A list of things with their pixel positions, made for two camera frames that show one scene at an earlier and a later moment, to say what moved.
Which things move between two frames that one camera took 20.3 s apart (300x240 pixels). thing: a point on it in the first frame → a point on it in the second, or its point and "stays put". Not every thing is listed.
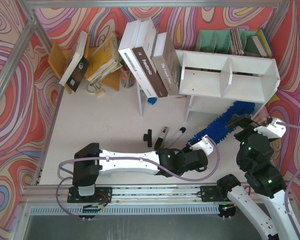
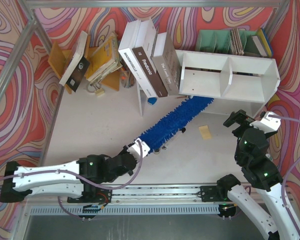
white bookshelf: (213, 81) stays put
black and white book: (78, 65) stays put
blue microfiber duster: (217, 129) → (155, 138)
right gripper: (240, 122) stays put
